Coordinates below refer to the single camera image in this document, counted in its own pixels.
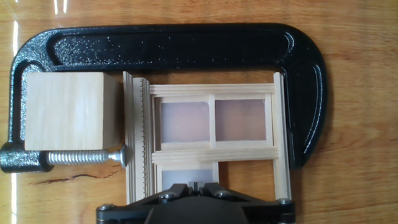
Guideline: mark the light wooden cube block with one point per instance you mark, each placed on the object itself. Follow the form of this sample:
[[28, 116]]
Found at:
[[68, 112]]

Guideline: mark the black metal C-clamp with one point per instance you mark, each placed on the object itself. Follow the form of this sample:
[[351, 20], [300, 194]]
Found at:
[[174, 46]]

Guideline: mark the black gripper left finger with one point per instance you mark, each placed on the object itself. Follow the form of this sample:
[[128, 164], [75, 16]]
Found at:
[[182, 190]]

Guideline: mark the miniature wooden window frame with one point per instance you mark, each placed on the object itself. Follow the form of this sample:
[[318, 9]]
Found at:
[[214, 155]]

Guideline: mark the orange wooden board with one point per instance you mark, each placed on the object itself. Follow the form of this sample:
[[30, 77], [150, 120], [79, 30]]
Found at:
[[357, 109]]

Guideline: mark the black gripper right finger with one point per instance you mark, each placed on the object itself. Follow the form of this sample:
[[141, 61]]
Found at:
[[211, 190]]

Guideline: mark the small wooden sliding sash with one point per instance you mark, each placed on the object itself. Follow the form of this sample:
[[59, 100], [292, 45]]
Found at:
[[186, 177]]

